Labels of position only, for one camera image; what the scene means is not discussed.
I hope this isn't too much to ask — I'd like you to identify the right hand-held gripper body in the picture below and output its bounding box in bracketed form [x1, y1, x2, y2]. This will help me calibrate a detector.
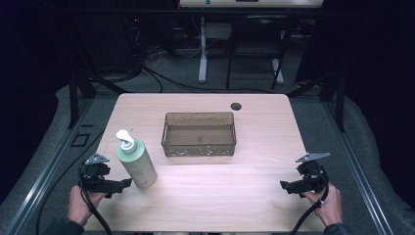
[295, 152, 331, 194]

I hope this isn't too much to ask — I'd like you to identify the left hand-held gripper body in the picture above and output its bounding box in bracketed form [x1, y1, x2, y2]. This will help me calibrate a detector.
[79, 153, 115, 194]

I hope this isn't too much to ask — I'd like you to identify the green pump bottle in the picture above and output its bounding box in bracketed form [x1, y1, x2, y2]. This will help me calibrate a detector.
[115, 128, 159, 189]

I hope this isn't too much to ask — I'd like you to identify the brown transparent plastic box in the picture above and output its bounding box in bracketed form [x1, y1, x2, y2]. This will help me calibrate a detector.
[161, 112, 238, 158]

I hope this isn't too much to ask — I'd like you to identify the person's right hand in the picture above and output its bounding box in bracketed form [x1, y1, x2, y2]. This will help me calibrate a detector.
[302, 182, 344, 228]

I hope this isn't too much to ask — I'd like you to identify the person's left hand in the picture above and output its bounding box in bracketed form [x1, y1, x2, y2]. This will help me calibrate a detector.
[67, 185, 107, 227]

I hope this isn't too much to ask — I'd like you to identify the black metal stand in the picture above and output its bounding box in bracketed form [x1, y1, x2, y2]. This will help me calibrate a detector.
[224, 14, 292, 91]

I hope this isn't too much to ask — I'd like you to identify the white desk with legs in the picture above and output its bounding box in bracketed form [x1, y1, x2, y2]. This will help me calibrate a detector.
[178, 0, 325, 85]

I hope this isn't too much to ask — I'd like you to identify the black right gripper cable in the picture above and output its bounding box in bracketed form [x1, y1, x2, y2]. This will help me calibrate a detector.
[288, 169, 330, 235]

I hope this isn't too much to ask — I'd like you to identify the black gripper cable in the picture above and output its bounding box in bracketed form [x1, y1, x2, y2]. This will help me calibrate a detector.
[288, 169, 330, 235]
[78, 163, 115, 235]

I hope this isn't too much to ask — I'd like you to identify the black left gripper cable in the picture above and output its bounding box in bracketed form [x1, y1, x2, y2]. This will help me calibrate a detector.
[78, 163, 115, 235]

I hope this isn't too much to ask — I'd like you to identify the black floor cable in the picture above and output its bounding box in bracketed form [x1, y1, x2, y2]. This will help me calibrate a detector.
[34, 129, 106, 235]

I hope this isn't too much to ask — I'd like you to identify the aluminium rail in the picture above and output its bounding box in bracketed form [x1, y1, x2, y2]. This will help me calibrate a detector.
[4, 97, 96, 235]
[321, 99, 394, 235]

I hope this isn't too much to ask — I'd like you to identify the black frame post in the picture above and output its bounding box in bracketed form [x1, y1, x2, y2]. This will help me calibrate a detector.
[335, 72, 346, 133]
[68, 70, 80, 129]

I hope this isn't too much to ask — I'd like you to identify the bundle of black floor cables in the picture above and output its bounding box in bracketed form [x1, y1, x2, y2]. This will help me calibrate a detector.
[87, 48, 272, 96]

